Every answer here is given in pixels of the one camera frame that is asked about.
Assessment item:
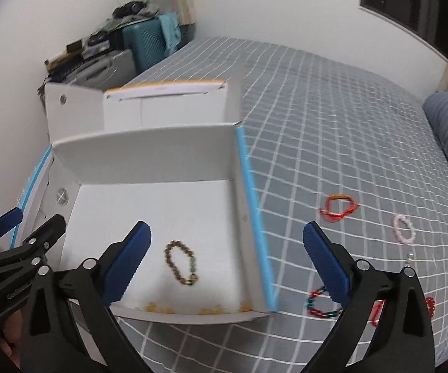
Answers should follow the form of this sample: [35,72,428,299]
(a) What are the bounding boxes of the brown wooden bead bracelet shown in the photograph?
[164,240,200,286]

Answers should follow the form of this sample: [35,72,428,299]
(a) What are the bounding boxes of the black bag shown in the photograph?
[111,2,158,20]

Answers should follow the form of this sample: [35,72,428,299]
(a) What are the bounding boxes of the pink bead bracelet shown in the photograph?
[392,214,417,245]

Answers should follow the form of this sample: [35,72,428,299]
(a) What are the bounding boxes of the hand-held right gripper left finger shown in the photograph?
[22,221,152,373]

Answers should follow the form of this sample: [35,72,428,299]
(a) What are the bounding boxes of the grey checked bedsheet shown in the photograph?
[115,37,448,373]

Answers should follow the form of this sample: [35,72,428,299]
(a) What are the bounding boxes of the multicolour glass bead bracelet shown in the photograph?
[306,284,343,319]

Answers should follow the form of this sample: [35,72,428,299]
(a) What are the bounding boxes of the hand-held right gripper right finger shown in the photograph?
[302,221,436,373]

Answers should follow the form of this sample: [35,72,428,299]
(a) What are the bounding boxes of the teal hard suitcase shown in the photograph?
[123,19,182,74]

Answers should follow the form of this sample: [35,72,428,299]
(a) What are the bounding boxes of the pile of dark boxes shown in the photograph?
[45,33,124,76]

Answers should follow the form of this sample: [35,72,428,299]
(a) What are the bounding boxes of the light blue cloth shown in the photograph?
[160,12,180,53]

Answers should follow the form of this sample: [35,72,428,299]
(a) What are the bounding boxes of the blue and white cardboard box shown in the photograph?
[16,80,279,325]

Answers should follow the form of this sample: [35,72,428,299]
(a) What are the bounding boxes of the grey hard suitcase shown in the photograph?
[66,48,137,90]

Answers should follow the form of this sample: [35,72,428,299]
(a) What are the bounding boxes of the person's left hand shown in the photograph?
[0,307,24,366]

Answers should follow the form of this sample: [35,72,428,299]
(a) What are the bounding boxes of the red cord bracelet gold tube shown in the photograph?
[319,193,361,224]

